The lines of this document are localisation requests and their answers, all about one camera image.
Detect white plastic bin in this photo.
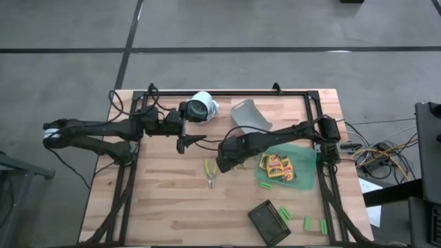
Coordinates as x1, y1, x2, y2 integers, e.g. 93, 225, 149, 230
229, 99, 274, 135

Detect black keyboard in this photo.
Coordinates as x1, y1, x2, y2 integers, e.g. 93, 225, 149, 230
428, 203, 441, 247

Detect yellow floor cable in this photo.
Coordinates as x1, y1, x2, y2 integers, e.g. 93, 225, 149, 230
351, 138, 420, 182

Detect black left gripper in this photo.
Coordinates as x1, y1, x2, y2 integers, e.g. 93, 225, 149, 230
161, 101, 207, 154

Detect green-handled pliers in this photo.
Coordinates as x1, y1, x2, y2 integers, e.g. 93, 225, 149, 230
203, 158, 219, 189

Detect black power adapter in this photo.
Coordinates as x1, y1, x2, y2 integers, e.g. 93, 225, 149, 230
340, 142, 363, 152

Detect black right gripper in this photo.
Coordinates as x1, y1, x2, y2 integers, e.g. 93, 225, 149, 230
216, 135, 254, 174

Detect white paper sheet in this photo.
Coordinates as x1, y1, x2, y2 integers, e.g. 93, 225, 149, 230
365, 205, 383, 229
358, 177, 382, 196

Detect black computer desk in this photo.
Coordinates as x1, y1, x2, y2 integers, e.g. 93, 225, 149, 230
408, 101, 441, 248

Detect black mesh basket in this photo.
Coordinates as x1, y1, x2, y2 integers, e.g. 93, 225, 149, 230
247, 199, 292, 247

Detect grey metal cart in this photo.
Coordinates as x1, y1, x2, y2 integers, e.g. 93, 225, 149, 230
0, 150, 57, 248

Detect teal translucent plastic bin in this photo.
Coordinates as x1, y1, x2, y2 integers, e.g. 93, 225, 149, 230
254, 143, 318, 192

